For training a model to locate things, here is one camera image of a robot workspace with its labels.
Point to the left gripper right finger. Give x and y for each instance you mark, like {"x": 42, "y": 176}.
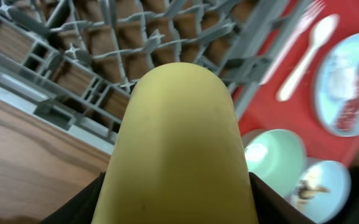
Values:
{"x": 271, "y": 208}

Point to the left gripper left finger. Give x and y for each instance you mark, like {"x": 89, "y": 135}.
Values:
{"x": 80, "y": 208}

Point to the food scraps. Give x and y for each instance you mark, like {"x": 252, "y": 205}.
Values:
{"x": 306, "y": 192}

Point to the green bowl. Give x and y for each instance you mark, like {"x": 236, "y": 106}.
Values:
{"x": 276, "y": 156}

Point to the light blue bowl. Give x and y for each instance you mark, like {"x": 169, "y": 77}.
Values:
{"x": 324, "y": 206}

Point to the yellow plastic cup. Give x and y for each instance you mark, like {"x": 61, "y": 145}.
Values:
{"x": 179, "y": 156}

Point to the red ketchup packet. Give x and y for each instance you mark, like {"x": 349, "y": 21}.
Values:
{"x": 355, "y": 99}

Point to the grey dishwasher rack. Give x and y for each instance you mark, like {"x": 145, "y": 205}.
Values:
{"x": 74, "y": 64}

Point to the red plastic tray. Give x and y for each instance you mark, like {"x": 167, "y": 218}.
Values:
{"x": 297, "y": 113}

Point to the large light blue plate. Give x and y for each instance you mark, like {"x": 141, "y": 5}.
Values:
{"x": 336, "y": 83}

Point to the white plastic spoon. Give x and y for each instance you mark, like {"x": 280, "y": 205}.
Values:
{"x": 319, "y": 35}

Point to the white plastic fork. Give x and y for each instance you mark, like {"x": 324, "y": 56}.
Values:
{"x": 310, "y": 13}

